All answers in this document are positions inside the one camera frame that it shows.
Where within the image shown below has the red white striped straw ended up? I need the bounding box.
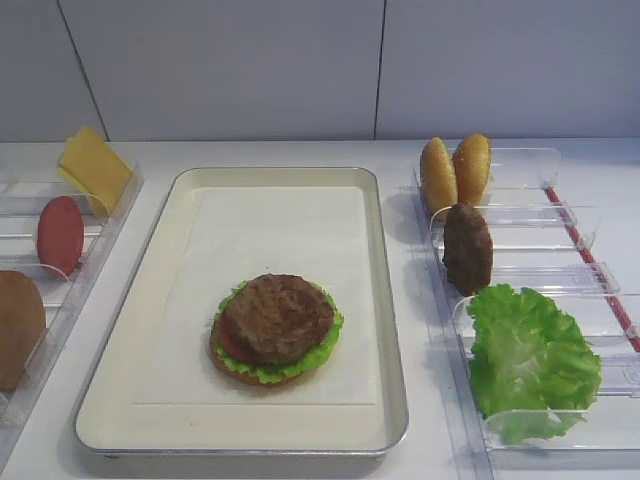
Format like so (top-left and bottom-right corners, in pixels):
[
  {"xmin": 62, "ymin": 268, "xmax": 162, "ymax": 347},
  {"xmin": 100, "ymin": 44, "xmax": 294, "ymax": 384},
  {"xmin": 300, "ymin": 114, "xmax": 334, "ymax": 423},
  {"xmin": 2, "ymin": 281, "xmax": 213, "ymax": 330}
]
[{"xmin": 543, "ymin": 186, "xmax": 639, "ymax": 352}]

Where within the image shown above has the tomato slice on burger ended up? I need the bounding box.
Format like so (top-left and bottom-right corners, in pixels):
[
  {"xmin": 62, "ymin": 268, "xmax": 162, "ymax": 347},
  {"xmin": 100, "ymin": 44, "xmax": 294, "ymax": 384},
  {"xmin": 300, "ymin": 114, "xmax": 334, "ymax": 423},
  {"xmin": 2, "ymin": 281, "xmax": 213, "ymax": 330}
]
[{"xmin": 217, "ymin": 315, "xmax": 258, "ymax": 365}]

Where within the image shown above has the yellow cheese slice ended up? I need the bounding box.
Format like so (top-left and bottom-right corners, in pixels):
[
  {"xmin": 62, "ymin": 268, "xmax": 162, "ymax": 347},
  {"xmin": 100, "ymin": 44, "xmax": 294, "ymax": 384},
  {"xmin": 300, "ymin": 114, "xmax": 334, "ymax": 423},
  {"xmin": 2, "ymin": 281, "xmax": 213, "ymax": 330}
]
[
  {"xmin": 56, "ymin": 126, "xmax": 133, "ymax": 207},
  {"xmin": 56, "ymin": 167, "xmax": 114, "ymax": 218}
]

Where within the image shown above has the clear acrylic rack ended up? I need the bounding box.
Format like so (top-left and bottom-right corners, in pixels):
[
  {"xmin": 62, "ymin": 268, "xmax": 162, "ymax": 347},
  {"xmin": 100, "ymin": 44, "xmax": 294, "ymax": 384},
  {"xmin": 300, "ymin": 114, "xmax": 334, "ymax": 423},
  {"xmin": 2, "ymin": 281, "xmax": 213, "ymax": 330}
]
[
  {"xmin": 1, "ymin": 167, "xmax": 144, "ymax": 465},
  {"xmin": 409, "ymin": 148, "xmax": 639, "ymax": 479}
]

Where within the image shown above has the brown bun left rack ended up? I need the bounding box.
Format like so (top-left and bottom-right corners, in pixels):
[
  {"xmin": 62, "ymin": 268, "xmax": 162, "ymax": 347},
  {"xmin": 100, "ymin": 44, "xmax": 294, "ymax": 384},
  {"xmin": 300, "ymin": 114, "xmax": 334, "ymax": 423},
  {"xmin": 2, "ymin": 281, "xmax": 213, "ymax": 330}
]
[{"xmin": 0, "ymin": 270, "xmax": 46, "ymax": 392}]

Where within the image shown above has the upright brown meat patty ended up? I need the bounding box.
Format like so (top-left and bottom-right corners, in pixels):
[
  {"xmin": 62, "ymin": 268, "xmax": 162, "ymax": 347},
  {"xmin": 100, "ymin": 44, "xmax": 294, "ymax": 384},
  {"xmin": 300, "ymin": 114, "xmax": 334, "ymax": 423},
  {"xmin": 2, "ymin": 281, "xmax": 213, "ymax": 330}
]
[{"xmin": 443, "ymin": 203, "xmax": 493, "ymax": 296}]

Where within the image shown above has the red tomato slice upright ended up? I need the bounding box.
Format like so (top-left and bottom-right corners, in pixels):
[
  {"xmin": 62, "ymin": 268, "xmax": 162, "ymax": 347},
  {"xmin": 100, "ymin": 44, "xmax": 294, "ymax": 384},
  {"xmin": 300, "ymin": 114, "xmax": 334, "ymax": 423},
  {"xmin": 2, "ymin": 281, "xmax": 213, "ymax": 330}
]
[{"xmin": 36, "ymin": 196, "xmax": 84, "ymax": 278}]

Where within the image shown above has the clear acrylic left rack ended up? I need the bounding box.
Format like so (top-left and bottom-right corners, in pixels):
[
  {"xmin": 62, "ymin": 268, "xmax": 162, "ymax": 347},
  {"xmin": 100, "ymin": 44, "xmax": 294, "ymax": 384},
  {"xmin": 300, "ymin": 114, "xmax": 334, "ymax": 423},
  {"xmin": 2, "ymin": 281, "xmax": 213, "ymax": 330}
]
[{"xmin": 1, "ymin": 167, "xmax": 144, "ymax": 465}]

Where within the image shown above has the metal baking tray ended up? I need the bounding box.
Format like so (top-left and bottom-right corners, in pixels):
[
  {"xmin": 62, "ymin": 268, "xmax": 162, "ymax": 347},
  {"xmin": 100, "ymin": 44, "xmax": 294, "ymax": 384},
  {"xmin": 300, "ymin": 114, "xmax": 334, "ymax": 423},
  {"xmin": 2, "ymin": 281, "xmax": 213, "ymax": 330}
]
[{"xmin": 75, "ymin": 167, "xmax": 408, "ymax": 456}]

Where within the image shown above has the sesame bun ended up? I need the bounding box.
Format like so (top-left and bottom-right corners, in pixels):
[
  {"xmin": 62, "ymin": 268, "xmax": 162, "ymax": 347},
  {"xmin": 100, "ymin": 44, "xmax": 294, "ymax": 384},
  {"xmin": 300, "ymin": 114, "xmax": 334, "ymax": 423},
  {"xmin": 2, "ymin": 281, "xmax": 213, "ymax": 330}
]
[
  {"xmin": 452, "ymin": 133, "xmax": 492, "ymax": 205},
  {"xmin": 420, "ymin": 137, "xmax": 458, "ymax": 215}
]

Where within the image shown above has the bottom burger bun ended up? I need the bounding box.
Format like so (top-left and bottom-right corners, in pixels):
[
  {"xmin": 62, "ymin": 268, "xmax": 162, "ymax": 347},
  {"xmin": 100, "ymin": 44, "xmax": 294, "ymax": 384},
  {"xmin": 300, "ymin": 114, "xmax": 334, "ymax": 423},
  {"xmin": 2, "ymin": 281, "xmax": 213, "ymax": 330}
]
[{"xmin": 209, "ymin": 331, "xmax": 304, "ymax": 388}]

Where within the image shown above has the clear acrylic right rack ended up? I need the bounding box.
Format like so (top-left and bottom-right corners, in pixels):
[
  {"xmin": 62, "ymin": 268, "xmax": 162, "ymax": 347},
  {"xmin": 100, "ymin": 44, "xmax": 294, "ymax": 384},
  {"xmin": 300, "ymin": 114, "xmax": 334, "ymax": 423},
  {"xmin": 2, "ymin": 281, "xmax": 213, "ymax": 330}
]
[{"xmin": 409, "ymin": 148, "xmax": 639, "ymax": 479}]

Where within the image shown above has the large green lettuce leaf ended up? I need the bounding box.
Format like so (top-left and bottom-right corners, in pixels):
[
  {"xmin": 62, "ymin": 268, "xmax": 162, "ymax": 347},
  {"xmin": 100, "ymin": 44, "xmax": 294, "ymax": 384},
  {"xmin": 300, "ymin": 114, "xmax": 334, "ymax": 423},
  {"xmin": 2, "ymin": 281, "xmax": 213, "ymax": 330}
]
[{"xmin": 467, "ymin": 284, "xmax": 601, "ymax": 444}]

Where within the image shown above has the lettuce leaf on burger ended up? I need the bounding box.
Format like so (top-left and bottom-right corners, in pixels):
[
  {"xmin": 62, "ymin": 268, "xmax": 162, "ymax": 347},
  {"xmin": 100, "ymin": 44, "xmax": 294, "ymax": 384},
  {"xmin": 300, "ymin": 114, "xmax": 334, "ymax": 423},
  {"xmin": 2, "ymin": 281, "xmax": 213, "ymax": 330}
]
[{"xmin": 210, "ymin": 279, "xmax": 344, "ymax": 383}]

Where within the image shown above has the right sesame bun top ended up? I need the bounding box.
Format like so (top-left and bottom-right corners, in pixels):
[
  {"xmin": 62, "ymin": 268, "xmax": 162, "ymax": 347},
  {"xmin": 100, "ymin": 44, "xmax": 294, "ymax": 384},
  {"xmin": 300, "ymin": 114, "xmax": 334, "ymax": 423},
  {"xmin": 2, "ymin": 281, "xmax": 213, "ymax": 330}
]
[{"xmin": 452, "ymin": 133, "xmax": 492, "ymax": 205}]

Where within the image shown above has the white parchment paper sheet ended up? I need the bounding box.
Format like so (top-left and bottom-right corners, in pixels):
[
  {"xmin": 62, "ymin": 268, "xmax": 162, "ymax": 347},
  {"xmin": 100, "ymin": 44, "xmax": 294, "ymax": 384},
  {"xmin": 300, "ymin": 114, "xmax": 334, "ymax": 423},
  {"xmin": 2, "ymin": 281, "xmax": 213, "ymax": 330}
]
[{"xmin": 137, "ymin": 187, "xmax": 378, "ymax": 405}]

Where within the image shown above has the left sesame bun top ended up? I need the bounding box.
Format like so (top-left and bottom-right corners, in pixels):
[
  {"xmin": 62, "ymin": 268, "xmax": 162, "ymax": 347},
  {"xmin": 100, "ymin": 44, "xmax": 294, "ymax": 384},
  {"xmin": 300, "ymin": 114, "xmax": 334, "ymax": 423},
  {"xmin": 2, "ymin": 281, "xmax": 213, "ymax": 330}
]
[{"xmin": 420, "ymin": 137, "xmax": 458, "ymax": 215}]

